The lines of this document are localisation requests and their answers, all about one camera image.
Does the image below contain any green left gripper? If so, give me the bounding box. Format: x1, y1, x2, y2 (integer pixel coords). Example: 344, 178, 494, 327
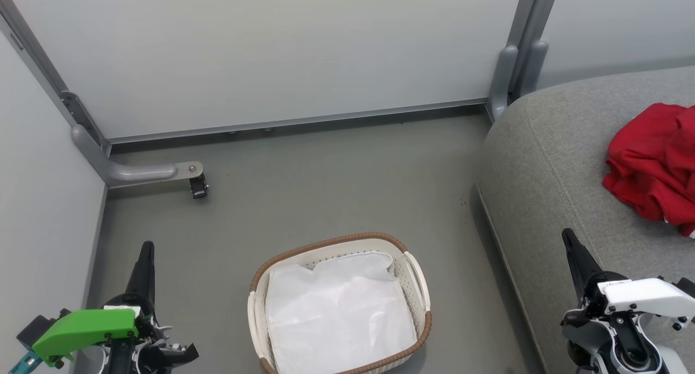
31, 240, 159, 360

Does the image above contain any grey partition side post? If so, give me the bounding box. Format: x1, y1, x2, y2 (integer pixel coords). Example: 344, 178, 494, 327
0, 0, 113, 159

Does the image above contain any grey fabric sofa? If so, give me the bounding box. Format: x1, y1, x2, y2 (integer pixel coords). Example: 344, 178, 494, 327
475, 65, 695, 374

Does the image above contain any black cable with teal plug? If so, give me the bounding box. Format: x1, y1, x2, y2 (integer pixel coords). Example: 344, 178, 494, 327
8, 349, 45, 374

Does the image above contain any grey partition support foot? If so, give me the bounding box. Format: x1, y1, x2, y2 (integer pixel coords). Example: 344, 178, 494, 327
70, 124, 205, 189

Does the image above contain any white laundry basket brown rim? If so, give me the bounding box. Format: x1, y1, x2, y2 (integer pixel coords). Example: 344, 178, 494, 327
247, 231, 433, 374

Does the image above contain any red garment with white stripes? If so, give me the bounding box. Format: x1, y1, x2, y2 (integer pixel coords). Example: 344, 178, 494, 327
601, 102, 695, 238

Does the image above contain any black caster wheel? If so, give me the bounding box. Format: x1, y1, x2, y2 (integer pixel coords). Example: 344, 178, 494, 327
188, 175, 210, 200

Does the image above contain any grey partition corner post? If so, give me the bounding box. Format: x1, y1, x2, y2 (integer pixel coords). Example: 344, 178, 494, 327
485, 0, 563, 123

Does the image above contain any grey partition bottom rail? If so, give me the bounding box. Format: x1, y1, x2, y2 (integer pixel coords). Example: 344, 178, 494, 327
105, 98, 490, 146

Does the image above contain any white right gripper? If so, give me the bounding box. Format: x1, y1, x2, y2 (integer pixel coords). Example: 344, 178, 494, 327
561, 228, 695, 320

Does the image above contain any white cloth liner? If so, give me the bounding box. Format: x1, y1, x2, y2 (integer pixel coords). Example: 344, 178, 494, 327
264, 251, 418, 374

